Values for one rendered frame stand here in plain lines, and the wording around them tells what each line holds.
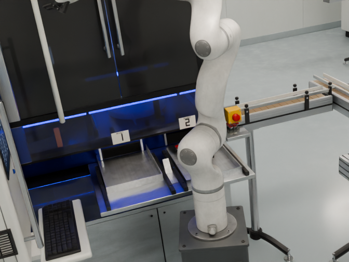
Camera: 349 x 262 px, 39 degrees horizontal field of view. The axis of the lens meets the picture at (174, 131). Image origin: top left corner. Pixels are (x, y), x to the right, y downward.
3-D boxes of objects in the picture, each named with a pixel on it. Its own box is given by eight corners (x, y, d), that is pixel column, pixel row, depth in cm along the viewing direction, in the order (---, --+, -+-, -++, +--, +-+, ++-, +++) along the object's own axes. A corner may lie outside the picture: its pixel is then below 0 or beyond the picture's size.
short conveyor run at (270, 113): (220, 138, 266) (217, 111, 259) (211, 128, 279) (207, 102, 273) (334, 112, 279) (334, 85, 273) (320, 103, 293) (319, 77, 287)
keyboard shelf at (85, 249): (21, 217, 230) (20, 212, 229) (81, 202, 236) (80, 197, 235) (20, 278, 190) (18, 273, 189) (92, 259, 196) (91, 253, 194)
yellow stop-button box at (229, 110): (224, 119, 259) (223, 106, 256) (236, 116, 260) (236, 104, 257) (229, 125, 252) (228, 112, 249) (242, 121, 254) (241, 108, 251)
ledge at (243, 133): (218, 131, 269) (217, 129, 268) (240, 127, 272) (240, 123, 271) (227, 141, 257) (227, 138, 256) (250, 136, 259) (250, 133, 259)
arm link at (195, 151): (229, 179, 186) (223, 121, 176) (208, 205, 171) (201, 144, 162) (200, 174, 192) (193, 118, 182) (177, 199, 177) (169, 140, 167)
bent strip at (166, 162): (163, 170, 233) (162, 159, 231) (170, 168, 234) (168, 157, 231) (172, 184, 221) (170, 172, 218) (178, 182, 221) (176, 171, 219)
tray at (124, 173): (97, 161, 250) (96, 155, 248) (147, 150, 255) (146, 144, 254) (107, 194, 220) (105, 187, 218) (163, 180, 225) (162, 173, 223)
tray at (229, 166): (167, 155, 247) (166, 149, 245) (216, 143, 252) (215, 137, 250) (187, 187, 216) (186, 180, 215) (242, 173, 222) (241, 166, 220)
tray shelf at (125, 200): (88, 167, 250) (87, 164, 249) (218, 136, 263) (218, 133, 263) (101, 217, 207) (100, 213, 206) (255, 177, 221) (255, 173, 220)
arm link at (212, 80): (179, 156, 178) (199, 137, 191) (210, 168, 174) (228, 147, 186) (196, 22, 153) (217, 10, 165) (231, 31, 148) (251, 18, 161)
